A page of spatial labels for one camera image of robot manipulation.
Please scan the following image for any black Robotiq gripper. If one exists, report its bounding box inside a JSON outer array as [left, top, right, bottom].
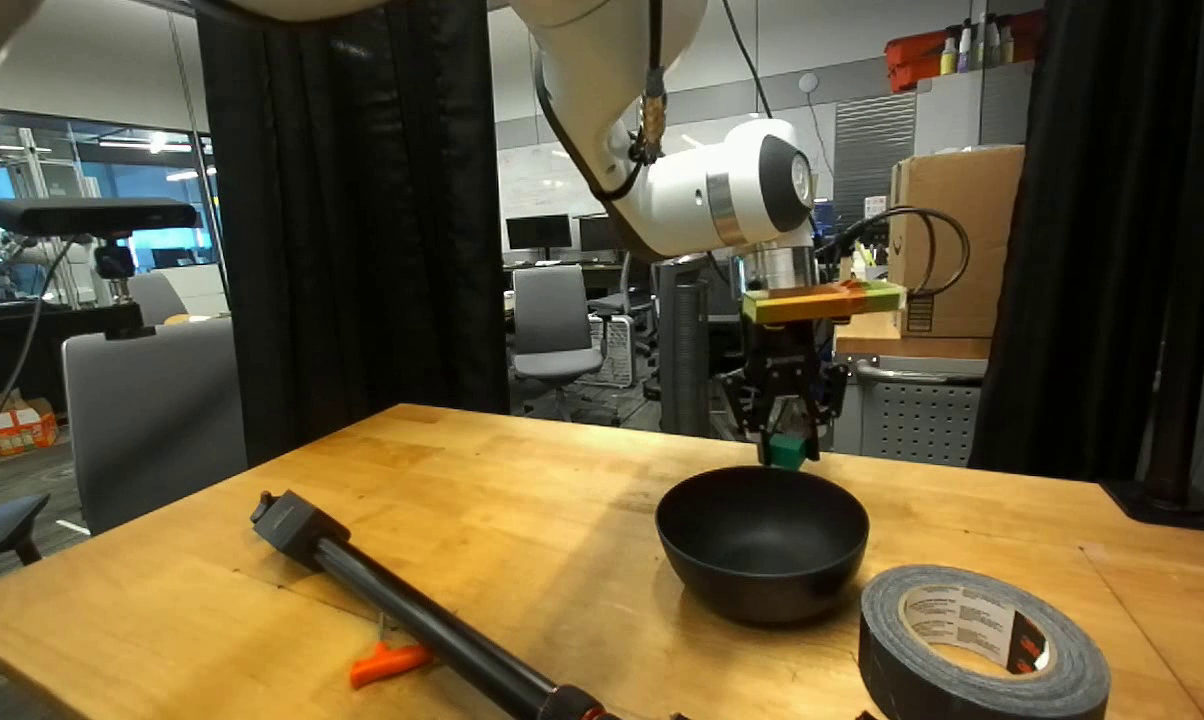
[[737, 315, 857, 464]]

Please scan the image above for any grey tool cabinet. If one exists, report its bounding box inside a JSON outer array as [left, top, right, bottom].
[[827, 314, 991, 470]]

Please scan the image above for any black bowl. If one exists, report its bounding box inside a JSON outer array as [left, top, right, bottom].
[[652, 464, 877, 633]]

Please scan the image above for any grey office chair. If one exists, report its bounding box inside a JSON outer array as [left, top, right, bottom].
[[507, 264, 610, 390]]

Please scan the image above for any brown cardboard box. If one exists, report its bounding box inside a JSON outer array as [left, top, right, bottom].
[[883, 141, 1029, 344]]

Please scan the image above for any computer monitor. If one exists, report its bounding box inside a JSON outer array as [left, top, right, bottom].
[[506, 211, 578, 255]]

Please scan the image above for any black curtain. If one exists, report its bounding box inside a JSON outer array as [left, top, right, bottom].
[[970, 0, 1204, 490], [197, 0, 511, 470]]

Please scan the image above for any red bin on shelf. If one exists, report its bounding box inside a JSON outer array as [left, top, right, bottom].
[[883, 25, 978, 95]]

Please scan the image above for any black stand with pole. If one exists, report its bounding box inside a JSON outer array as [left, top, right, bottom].
[[1104, 0, 1204, 536]]

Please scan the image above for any black tripod pole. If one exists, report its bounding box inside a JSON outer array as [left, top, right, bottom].
[[249, 490, 624, 720]]

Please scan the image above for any small orange clip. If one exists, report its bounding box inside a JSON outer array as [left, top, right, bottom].
[[348, 639, 440, 692]]

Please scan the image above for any grey padded chair back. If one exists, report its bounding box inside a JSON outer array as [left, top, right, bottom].
[[55, 314, 251, 536]]

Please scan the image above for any orange box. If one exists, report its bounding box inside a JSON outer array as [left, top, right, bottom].
[[0, 392, 64, 460]]

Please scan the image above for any black chair base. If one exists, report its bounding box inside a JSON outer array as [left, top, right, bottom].
[[0, 493, 55, 568]]

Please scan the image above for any tan wrist mount plate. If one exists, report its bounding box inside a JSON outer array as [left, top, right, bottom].
[[739, 282, 911, 332]]

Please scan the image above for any grey metal post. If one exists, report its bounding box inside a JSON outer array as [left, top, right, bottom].
[[655, 252, 715, 439]]

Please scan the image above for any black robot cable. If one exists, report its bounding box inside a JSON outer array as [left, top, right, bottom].
[[808, 204, 978, 306]]

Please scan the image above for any black duct tape roll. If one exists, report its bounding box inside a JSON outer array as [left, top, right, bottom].
[[857, 561, 1118, 720]]

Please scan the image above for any black stereo camera bar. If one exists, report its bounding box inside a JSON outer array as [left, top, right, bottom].
[[0, 197, 205, 244]]

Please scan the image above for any camera on tripod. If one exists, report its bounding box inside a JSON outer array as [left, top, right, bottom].
[[0, 237, 80, 518]]

